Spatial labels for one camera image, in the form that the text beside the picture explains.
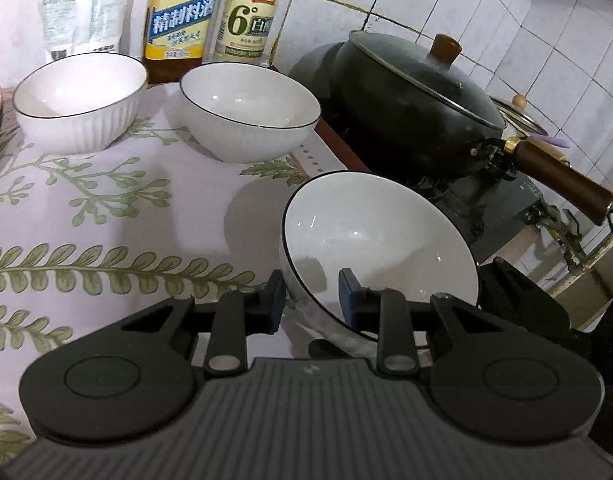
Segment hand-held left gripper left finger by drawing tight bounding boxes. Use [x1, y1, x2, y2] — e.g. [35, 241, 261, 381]
[105, 269, 287, 376]

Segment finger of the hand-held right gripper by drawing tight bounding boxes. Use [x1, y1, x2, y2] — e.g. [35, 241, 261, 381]
[479, 257, 572, 336]

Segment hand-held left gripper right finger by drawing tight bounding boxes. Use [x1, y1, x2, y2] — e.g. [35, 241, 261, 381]
[338, 267, 513, 376]

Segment white ribbed bowl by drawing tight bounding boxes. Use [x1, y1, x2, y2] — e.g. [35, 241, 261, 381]
[281, 171, 480, 346]
[179, 62, 321, 165]
[12, 52, 150, 156]

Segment floral tablecloth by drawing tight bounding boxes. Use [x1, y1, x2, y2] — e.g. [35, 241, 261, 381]
[0, 80, 352, 411]

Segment purple plastic stick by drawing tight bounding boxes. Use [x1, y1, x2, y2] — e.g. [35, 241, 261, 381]
[534, 134, 572, 150]

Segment black wok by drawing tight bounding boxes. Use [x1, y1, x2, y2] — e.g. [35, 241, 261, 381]
[331, 30, 613, 226]

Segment glass lid with wooden knob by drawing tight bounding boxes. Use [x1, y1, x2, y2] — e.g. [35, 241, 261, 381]
[489, 93, 543, 137]

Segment black wok lid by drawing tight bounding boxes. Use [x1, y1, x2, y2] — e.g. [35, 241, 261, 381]
[347, 30, 510, 131]

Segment clear vinegar bottle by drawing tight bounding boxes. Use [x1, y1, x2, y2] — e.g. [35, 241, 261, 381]
[214, 0, 290, 68]

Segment yellow label cooking wine bottle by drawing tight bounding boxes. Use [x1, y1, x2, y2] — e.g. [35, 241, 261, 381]
[144, 0, 224, 83]

